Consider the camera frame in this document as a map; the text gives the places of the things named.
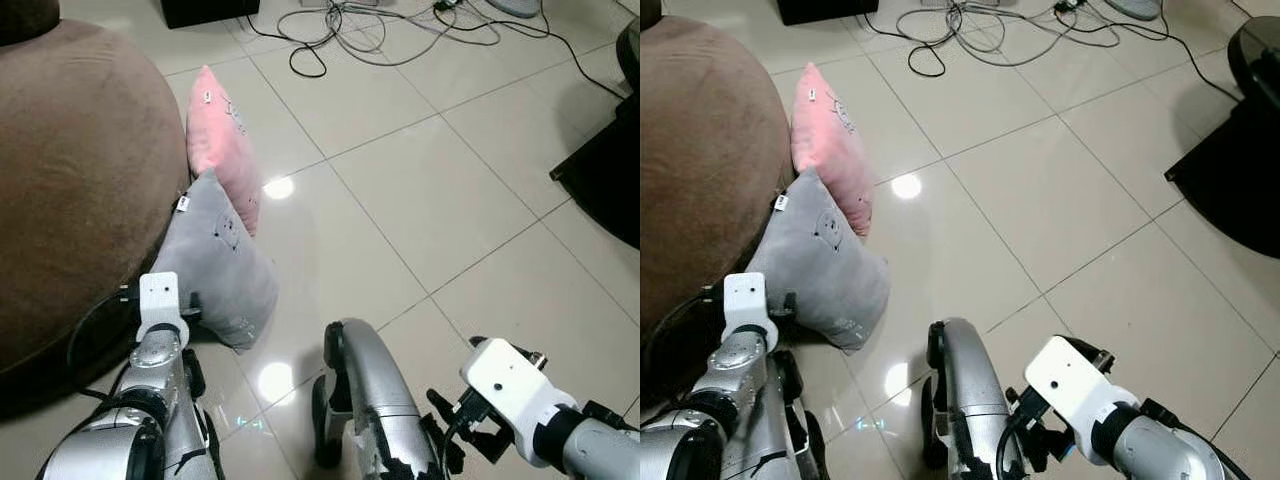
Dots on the black power strip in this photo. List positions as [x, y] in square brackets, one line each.
[1068, 6]
[446, 5]

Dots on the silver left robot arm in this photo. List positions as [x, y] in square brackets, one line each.
[150, 400]
[735, 400]

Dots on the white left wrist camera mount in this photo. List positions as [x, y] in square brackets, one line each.
[160, 295]
[745, 297]

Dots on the brown fabric sofa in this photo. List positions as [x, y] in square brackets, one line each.
[80, 180]
[700, 170]

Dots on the grey pillow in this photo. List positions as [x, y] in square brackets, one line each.
[220, 265]
[825, 265]

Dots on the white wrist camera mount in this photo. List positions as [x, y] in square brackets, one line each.
[160, 295]
[745, 297]
[515, 385]
[1075, 385]

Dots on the pink pillow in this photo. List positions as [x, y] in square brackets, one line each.
[222, 140]
[830, 140]

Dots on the black box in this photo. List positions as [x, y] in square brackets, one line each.
[210, 10]
[828, 9]

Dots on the silver robot leg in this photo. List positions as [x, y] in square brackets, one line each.
[375, 390]
[970, 390]

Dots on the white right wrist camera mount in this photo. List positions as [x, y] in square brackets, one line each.
[1075, 385]
[515, 385]

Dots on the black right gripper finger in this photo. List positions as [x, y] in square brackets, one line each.
[446, 412]
[1016, 400]
[492, 446]
[1058, 448]

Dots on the dark brown sofa cushion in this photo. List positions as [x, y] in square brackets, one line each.
[650, 12]
[25, 18]

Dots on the grey pedestal fan stand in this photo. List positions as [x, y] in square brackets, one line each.
[515, 6]
[1135, 7]

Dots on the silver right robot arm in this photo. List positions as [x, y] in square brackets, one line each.
[1160, 450]
[600, 455]

